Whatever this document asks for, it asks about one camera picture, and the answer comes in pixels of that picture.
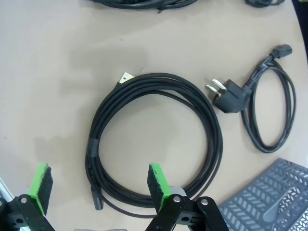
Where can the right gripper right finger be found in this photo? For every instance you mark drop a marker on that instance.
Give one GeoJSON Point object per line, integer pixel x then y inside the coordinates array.
{"type": "Point", "coordinates": [160, 187]}

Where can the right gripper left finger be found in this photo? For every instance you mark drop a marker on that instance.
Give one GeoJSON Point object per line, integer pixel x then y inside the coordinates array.
{"type": "Point", "coordinates": [36, 187]}

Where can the grey perforated plastic basket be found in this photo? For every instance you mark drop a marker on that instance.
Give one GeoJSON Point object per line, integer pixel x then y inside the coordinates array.
{"type": "Point", "coordinates": [255, 192]}

